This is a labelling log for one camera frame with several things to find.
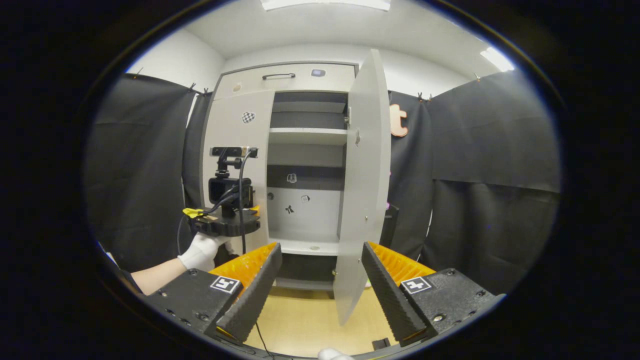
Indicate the black backdrop cloth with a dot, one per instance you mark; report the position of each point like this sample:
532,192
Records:
475,150

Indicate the grey cabinet door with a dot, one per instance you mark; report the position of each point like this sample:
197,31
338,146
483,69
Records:
225,130
367,150

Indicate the grey cabinet drawer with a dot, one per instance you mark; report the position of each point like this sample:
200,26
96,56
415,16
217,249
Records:
300,87

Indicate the grey double-door shoe cabinet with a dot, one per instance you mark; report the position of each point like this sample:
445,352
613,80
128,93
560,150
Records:
320,220

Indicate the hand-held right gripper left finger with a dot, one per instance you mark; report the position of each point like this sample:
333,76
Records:
257,295

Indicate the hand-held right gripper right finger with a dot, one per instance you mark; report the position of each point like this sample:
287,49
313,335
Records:
387,295

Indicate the long ceiling light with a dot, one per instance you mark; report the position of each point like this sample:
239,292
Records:
325,4

